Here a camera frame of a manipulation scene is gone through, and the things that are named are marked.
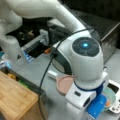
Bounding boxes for green and yellow toys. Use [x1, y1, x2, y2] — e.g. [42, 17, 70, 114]
[7, 73, 29, 89]

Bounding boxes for pink pan with white handle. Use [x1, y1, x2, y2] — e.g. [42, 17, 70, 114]
[48, 70, 74, 95]

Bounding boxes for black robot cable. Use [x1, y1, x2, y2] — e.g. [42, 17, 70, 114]
[37, 28, 98, 120]

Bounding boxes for silver toaster oven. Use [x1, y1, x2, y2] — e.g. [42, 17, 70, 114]
[46, 8, 120, 54]

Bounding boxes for teal bowl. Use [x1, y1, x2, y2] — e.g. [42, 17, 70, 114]
[102, 87, 116, 111]

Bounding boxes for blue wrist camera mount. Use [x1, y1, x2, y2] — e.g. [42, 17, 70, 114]
[87, 94, 107, 120]

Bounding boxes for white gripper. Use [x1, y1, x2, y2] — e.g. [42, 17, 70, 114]
[65, 72, 109, 120]

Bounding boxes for wooden cutting board box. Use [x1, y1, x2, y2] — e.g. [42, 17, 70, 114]
[0, 71, 48, 120]

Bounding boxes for grey metal bin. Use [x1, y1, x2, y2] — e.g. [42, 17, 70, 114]
[16, 76, 47, 104]

